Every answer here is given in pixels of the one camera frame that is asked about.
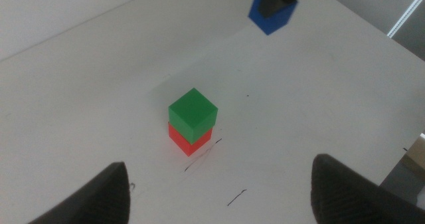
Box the white wall strip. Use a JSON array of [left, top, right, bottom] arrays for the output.
[[386, 0, 425, 39]]

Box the green cube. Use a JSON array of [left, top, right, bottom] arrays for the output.
[[168, 87, 219, 146]]

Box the red cube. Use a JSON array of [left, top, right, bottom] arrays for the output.
[[168, 122, 213, 158]]

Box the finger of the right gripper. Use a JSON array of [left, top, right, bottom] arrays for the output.
[[258, 0, 298, 19]]

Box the blue cube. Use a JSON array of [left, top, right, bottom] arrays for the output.
[[248, 0, 299, 36]]

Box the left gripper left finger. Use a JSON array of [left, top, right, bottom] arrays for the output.
[[28, 162, 131, 224]]

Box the beige cardboard box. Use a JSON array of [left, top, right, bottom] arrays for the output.
[[400, 133, 425, 181]]

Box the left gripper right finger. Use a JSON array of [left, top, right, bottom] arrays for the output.
[[310, 154, 425, 224]]

